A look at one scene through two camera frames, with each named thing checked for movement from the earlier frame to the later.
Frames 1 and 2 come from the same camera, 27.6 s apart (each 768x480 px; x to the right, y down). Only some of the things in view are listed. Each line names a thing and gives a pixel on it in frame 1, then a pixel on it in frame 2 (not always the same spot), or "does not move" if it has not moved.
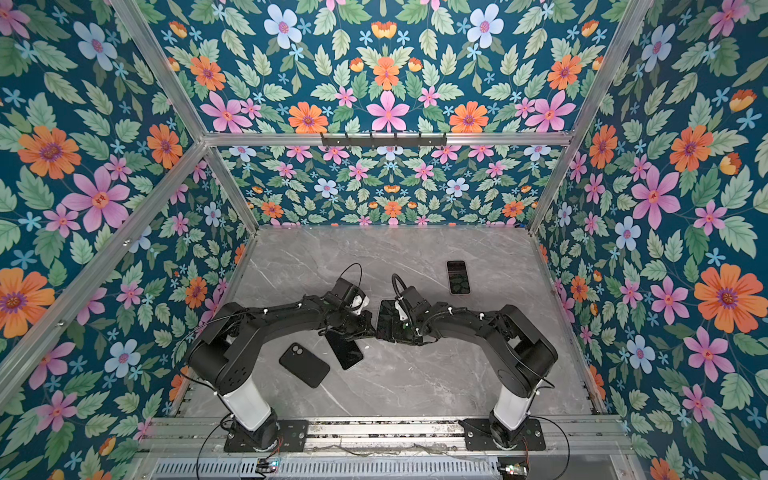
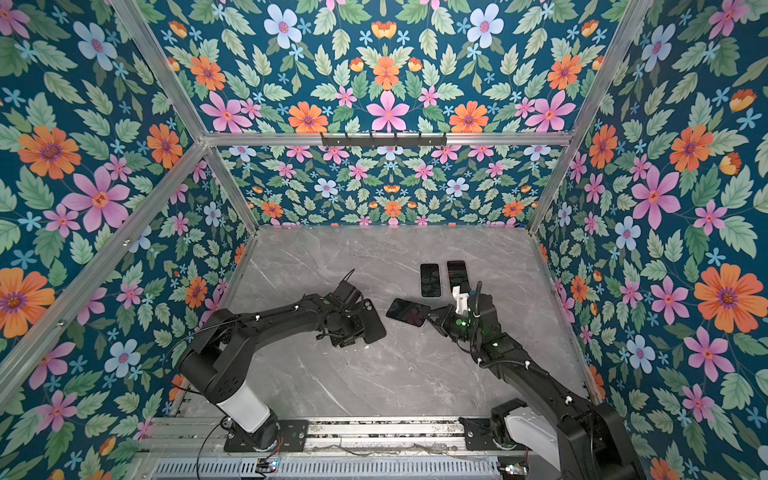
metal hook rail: x=384 y=141 does not move
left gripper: x=366 y=328 does not move
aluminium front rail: x=614 y=435 does not move
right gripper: x=416 y=340 → x=443 y=323
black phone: x=388 y=319 → x=430 y=280
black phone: x=458 y=277 does not move
